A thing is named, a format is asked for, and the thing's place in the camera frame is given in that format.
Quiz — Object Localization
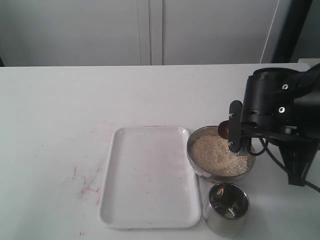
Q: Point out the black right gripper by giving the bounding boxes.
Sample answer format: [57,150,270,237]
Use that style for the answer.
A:
[228,67,302,157]

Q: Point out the brown wooden spoon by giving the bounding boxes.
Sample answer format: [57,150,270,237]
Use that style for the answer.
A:
[217,120,230,140]

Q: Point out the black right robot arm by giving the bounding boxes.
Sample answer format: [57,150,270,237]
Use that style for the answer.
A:
[240,64,320,187]

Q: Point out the steel bowl of rice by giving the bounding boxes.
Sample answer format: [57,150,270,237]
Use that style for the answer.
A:
[186,126,255,183]

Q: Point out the small steel cup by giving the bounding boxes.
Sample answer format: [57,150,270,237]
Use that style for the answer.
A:
[203,182,250,238]

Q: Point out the white rectangular plastic tray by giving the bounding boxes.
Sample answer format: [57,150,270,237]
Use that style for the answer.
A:
[98,126,202,229]

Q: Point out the white cabinet doors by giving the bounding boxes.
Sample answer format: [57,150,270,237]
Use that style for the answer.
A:
[0,0,279,67]

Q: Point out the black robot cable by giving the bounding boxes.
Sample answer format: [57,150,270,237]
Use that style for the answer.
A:
[247,136,320,193]

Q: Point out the black vertical post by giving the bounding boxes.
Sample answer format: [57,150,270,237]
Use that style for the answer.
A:
[270,0,313,64]

